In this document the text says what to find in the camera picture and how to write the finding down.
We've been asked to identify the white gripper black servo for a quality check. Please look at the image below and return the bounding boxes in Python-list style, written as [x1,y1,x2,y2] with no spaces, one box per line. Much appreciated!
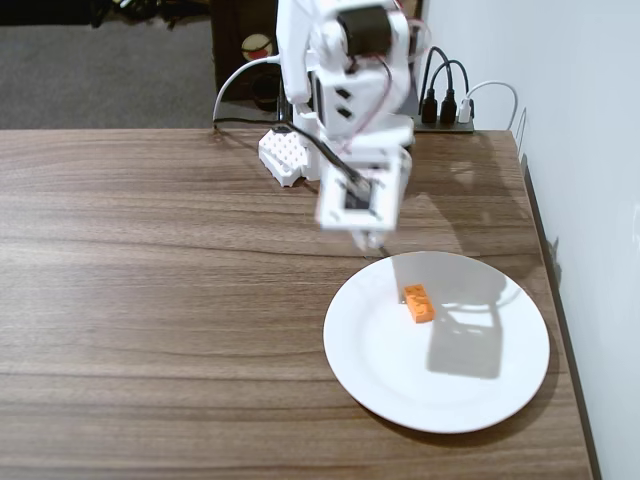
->
[347,119,415,250]

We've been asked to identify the orange lego block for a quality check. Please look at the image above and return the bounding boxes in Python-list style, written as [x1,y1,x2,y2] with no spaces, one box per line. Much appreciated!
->
[402,283,437,325]

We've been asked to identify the white round plate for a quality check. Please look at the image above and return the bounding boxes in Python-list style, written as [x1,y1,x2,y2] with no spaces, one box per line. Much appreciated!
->
[322,250,551,435]

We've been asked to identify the black power strip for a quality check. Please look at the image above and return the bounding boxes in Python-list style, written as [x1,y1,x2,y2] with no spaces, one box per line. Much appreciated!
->
[412,115,475,135]

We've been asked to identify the round red white object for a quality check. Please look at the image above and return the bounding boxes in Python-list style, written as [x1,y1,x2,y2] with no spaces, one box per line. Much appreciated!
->
[241,32,275,62]

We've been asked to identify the dark brown cabinet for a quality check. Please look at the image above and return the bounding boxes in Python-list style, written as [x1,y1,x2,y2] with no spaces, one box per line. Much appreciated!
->
[209,0,281,104]

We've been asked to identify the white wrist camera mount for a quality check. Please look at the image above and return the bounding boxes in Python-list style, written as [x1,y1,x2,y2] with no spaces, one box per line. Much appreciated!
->
[314,157,403,234]

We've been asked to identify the black camera cable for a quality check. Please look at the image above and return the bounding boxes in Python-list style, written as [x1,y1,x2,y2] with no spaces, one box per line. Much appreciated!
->
[213,117,374,196]

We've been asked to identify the black usb plug cable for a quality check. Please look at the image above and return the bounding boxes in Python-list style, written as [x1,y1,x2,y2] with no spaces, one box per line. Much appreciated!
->
[418,45,454,125]
[430,59,471,125]

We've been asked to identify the white usb plug cable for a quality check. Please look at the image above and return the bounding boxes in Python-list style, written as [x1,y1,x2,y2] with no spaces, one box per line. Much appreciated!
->
[458,79,520,132]

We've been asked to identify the thin grey wire loop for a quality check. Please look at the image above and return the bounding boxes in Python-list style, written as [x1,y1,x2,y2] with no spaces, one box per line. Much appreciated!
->
[509,106,529,157]

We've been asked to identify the white curved cable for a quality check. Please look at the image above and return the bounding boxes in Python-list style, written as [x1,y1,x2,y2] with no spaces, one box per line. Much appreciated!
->
[212,54,281,129]

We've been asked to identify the dark cable clutter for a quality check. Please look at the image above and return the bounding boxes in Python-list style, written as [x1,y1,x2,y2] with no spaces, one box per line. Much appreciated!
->
[89,0,211,29]

